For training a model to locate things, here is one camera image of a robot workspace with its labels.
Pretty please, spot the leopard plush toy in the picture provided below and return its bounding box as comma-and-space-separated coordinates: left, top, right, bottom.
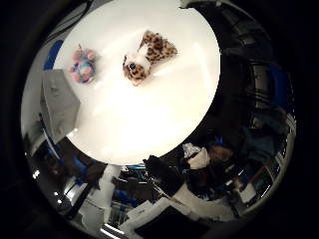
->
122, 29, 179, 88

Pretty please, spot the pink unicorn plush toy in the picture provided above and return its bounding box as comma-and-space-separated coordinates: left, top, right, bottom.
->
67, 44, 98, 84

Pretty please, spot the grey open box container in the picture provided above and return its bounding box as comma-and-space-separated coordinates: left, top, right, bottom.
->
39, 69, 82, 145

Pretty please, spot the person with white cloth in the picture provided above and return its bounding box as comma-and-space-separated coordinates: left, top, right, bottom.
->
181, 142, 235, 187

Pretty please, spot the blue chair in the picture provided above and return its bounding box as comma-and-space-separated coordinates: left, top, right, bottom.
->
42, 39, 64, 72

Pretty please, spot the thin black cable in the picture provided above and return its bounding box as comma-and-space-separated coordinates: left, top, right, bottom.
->
46, 0, 96, 38

